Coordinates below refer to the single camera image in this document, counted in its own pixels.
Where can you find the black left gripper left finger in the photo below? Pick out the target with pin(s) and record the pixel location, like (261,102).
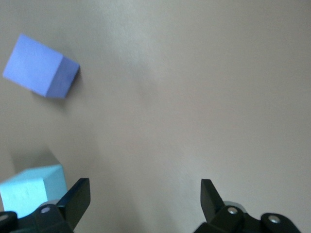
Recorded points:
(73,204)

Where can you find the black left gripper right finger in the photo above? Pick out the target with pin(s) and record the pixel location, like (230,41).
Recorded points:
(211,204)

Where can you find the blue foam cube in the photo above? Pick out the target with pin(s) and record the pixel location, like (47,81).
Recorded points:
(26,189)

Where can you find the purple foam cube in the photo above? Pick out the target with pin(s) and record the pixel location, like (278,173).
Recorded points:
(36,65)

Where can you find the brown table mat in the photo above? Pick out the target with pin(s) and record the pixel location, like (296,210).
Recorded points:
(194,85)

